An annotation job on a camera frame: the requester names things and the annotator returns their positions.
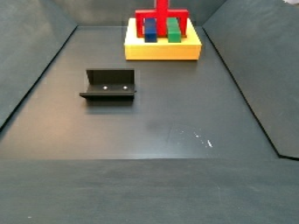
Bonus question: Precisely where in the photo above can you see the black angled bracket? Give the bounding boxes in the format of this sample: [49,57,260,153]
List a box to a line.
[79,68,136,100]

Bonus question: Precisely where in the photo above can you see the blue bar block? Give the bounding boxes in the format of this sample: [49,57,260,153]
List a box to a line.
[144,17,157,43]

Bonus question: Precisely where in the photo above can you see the green bar block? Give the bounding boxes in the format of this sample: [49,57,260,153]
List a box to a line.
[167,17,181,43]

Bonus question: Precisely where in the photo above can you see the yellow base board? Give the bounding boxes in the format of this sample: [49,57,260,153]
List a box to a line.
[124,18,201,60]

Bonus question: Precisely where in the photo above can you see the red cross-shaped block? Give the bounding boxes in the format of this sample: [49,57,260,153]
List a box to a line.
[135,0,189,38]

